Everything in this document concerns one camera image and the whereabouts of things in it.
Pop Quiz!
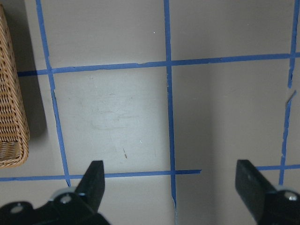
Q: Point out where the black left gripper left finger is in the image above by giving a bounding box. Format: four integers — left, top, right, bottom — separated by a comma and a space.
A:
75, 160, 105, 212

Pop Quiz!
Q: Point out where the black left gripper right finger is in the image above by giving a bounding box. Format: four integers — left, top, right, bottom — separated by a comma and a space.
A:
235, 159, 277, 222

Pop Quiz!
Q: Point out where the brown wicker basket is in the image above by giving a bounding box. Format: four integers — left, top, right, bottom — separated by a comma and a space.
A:
0, 5, 30, 169

